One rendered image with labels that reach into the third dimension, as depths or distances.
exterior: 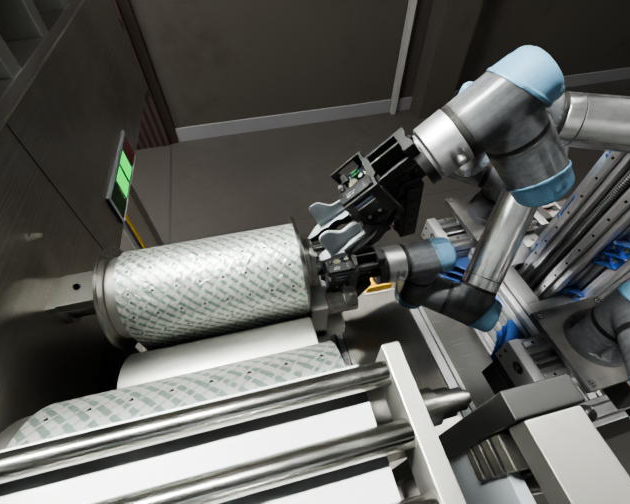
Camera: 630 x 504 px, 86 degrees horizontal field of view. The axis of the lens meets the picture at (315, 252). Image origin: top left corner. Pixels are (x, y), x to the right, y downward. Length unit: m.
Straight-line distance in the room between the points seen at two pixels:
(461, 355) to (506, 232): 1.00
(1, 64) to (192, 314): 0.41
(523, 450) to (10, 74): 0.69
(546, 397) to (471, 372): 1.41
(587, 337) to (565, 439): 0.85
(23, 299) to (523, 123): 0.61
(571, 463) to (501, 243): 0.56
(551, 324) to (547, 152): 0.72
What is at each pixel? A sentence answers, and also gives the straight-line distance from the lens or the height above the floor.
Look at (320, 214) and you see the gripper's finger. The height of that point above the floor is 1.30.
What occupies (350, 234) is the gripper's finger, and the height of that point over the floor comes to 1.31.
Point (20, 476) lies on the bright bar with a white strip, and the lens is 0.26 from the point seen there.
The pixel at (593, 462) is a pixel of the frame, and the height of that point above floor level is 1.44.
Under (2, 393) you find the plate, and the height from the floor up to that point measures 1.31.
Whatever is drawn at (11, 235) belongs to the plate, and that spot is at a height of 1.37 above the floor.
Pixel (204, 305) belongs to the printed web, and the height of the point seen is 1.28.
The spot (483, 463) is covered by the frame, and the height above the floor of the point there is 1.37.
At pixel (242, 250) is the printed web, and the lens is 0.46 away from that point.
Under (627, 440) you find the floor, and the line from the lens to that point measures 2.17.
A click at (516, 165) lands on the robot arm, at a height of 1.41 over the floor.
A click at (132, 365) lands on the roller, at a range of 0.52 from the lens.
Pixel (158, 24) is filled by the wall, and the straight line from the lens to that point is 2.95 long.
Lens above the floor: 1.66
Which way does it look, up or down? 51 degrees down
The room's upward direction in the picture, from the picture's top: straight up
